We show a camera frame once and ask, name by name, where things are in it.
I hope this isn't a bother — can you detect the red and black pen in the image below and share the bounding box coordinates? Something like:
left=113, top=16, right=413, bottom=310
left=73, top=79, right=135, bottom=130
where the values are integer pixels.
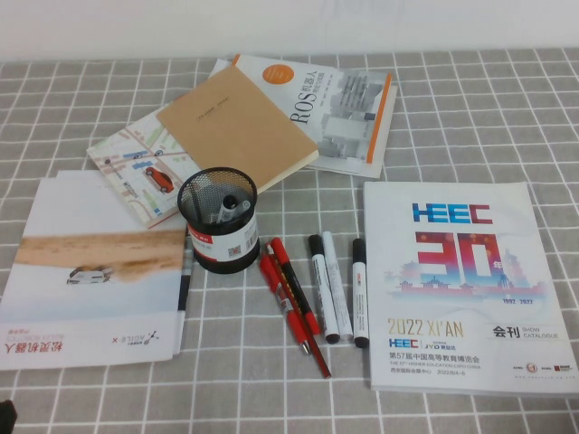
left=266, top=237, right=322, bottom=336

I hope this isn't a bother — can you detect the black mesh pen holder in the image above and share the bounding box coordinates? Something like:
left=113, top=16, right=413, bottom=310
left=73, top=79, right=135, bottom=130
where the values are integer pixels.
left=176, top=166, right=261, bottom=275

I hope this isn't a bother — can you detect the red gel pen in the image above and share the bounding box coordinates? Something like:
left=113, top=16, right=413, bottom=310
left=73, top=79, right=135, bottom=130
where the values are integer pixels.
left=258, top=252, right=313, bottom=357

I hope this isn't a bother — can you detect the all white marker pen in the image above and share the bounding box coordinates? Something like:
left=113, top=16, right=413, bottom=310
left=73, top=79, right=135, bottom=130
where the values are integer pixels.
left=321, top=231, right=354, bottom=341

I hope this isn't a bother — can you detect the white marker with black cap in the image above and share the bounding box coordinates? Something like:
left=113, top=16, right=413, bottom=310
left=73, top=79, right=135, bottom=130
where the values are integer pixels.
left=351, top=238, right=371, bottom=349
left=215, top=193, right=240, bottom=225
left=308, top=233, right=341, bottom=345

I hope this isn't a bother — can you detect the kraft brown notebook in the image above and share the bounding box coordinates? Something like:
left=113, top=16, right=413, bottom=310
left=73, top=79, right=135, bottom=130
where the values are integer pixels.
left=156, top=65, right=320, bottom=195

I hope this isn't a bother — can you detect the white ROS book orange spine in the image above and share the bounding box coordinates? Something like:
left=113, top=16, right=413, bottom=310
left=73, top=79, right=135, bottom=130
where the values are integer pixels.
left=212, top=53, right=394, bottom=165

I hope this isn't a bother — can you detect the white brochure with dark strip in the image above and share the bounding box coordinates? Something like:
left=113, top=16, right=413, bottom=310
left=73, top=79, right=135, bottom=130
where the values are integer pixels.
left=56, top=169, right=195, bottom=361

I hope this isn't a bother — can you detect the thin red pencil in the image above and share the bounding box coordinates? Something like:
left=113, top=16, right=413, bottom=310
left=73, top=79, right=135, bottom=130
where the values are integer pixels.
left=271, top=252, right=333, bottom=380

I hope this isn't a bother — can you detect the city map book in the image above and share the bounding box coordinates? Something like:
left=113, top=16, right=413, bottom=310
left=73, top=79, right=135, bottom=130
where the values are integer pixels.
left=87, top=106, right=204, bottom=230

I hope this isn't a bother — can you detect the HEEC show catalogue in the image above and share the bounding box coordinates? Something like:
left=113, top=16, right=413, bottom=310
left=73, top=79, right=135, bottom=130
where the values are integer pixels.
left=363, top=180, right=579, bottom=400

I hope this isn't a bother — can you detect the grey checked tablecloth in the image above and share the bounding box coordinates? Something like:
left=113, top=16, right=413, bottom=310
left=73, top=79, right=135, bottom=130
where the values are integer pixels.
left=0, top=47, right=579, bottom=434

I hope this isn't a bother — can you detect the white AgileX car brochure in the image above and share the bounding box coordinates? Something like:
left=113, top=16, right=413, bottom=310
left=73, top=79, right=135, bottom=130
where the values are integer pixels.
left=0, top=175, right=187, bottom=372

